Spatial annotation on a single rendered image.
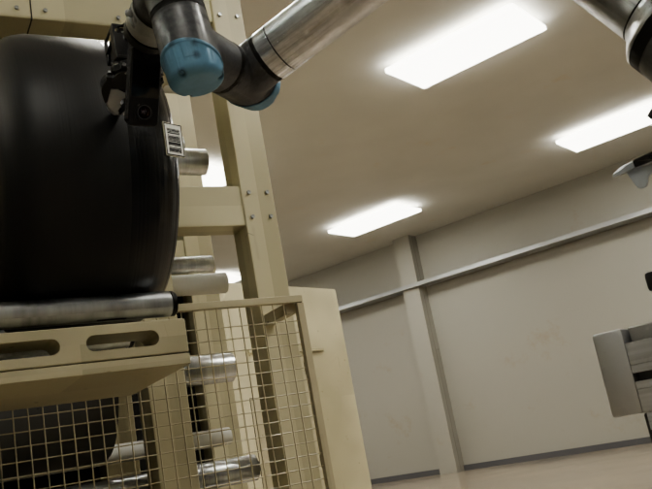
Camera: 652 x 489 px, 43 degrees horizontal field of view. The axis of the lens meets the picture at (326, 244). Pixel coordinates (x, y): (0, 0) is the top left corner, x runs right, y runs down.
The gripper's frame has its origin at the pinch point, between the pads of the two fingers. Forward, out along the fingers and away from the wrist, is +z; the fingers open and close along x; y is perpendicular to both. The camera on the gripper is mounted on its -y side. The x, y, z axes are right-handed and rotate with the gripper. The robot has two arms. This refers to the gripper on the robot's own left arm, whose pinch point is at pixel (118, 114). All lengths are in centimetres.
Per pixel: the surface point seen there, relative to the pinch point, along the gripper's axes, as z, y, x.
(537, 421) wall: 784, 23, -783
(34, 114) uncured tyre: 1.9, 0.3, 12.8
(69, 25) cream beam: 43, 50, -6
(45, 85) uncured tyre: 1.7, 5.5, 10.7
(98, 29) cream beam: 44, 50, -12
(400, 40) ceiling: 325, 286, -342
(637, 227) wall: 571, 225, -858
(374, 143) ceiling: 523, 307, -439
